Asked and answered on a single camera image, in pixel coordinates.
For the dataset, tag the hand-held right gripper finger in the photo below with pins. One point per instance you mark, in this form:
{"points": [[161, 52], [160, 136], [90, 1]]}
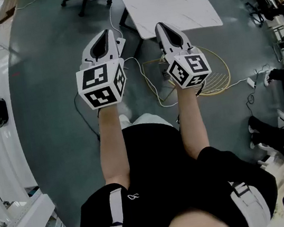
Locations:
{"points": [[163, 42], [185, 39]]}

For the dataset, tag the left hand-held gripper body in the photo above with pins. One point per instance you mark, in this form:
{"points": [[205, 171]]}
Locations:
{"points": [[96, 76]]}

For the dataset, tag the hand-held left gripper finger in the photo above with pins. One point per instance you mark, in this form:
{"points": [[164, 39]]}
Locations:
{"points": [[113, 48], [87, 52]]}

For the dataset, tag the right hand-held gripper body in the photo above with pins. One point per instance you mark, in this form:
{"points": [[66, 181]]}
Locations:
{"points": [[193, 68]]}

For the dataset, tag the person's right forearm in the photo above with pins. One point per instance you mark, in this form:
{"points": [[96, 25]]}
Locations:
{"points": [[193, 123]]}

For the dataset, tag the person's left forearm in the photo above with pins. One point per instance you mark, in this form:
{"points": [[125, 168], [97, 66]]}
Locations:
{"points": [[111, 147]]}

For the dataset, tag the white marble table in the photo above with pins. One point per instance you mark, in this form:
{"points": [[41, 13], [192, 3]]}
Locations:
{"points": [[167, 2]]}

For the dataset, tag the white power strip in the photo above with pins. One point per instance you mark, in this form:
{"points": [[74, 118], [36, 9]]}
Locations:
{"points": [[251, 82]]}

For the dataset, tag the person's white trousers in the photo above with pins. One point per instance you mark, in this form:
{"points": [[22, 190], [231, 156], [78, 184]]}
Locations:
{"points": [[151, 119]]}

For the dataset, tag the person's black shirt torso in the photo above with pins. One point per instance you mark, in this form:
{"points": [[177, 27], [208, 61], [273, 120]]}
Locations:
{"points": [[155, 167]]}

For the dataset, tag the person's neck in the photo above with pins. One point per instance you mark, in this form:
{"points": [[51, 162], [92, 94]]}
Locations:
{"points": [[197, 224]]}

